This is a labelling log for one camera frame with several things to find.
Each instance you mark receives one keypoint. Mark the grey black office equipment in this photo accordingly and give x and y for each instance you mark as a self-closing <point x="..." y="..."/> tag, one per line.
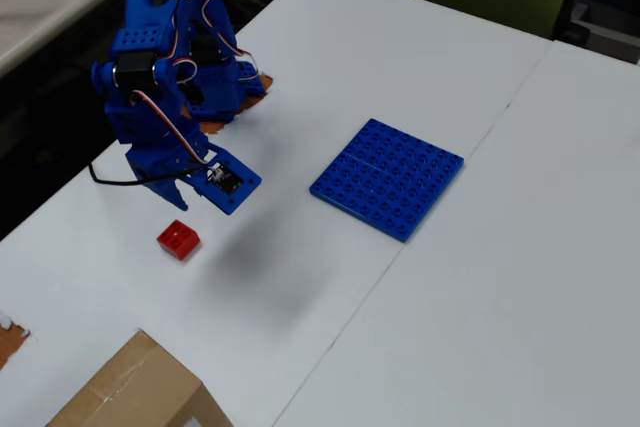
<point x="605" y="12"/>

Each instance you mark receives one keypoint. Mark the blue 8x8 studded plate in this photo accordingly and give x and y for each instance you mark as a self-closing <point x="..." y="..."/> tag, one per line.
<point x="387" y="179"/>

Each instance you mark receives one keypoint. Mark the brown cardboard box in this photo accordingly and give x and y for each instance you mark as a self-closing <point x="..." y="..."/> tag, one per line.
<point x="145" y="387"/>

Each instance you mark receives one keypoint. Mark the red 2x2 block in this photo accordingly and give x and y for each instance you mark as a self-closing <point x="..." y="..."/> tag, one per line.
<point x="178" y="238"/>

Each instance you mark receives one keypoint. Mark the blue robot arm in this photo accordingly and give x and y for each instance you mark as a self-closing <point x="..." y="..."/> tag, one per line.
<point x="165" y="47"/>

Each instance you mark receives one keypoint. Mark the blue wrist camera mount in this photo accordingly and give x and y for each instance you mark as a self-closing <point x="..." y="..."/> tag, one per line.
<point x="227" y="184"/>

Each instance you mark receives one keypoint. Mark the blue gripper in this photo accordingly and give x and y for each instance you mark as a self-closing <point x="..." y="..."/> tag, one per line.
<point x="150" y="168"/>

